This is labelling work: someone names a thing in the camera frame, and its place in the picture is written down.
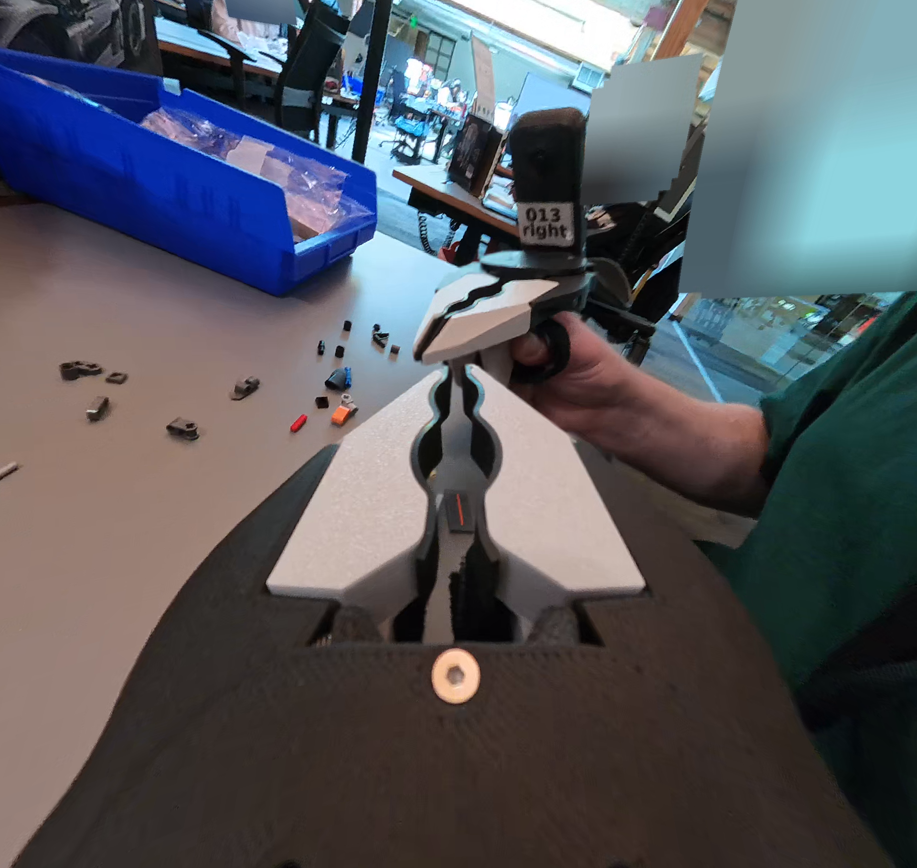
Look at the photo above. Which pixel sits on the dark grey double connector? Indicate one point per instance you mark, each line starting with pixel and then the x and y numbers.
pixel 79 370

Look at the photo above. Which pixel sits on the small dark printed box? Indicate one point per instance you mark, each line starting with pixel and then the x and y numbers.
pixel 473 151

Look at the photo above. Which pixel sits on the pile of clear plastic bags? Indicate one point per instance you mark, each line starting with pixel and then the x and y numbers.
pixel 243 155

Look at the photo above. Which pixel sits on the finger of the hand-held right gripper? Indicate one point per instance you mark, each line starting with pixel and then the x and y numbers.
pixel 487 323
pixel 465 286

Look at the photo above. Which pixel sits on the black metal post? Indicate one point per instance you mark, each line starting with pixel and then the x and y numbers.
pixel 376 58

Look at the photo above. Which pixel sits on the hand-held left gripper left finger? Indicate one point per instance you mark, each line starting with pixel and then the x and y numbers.
pixel 344 524

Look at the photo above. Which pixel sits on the wooden desk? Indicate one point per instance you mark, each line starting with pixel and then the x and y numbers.
pixel 444 191
pixel 186 40

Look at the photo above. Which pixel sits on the red plastic container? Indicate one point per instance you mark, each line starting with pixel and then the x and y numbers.
pixel 450 241

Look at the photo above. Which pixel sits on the dark printed cardboard box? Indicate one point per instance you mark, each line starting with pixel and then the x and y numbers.
pixel 71 8

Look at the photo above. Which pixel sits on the black office chair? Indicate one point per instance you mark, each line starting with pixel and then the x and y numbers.
pixel 308 51

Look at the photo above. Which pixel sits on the dark curved wedge brick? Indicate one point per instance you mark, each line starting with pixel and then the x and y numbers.
pixel 334 380

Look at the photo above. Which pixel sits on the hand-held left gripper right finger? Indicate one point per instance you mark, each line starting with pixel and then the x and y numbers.
pixel 566 524

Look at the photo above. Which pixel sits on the grey curved connector brick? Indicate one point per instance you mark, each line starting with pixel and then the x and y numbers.
pixel 245 388

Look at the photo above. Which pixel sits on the dark grey cross-hole connector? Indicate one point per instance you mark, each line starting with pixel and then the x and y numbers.
pixel 183 429

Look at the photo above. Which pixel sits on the person's right hand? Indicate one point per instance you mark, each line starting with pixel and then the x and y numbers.
pixel 602 388

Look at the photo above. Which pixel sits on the grey short beam brick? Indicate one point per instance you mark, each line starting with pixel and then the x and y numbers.
pixel 97 409

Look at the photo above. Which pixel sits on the grey tile with orange stripe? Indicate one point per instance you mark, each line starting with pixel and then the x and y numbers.
pixel 465 517

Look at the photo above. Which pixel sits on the orange small brick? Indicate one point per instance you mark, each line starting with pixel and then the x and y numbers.
pixel 344 415

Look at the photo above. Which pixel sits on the large blue storage bin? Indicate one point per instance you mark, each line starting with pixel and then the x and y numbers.
pixel 143 187

